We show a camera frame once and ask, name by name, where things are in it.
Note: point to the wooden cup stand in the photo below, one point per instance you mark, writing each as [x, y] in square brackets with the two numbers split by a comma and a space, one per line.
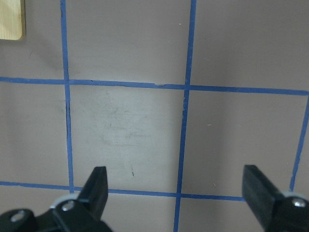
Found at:
[12, 20]

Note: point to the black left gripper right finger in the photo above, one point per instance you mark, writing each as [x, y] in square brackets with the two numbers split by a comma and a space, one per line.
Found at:
[275, 210]

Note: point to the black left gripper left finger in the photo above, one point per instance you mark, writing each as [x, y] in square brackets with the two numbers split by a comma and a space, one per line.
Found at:
[83, 214]

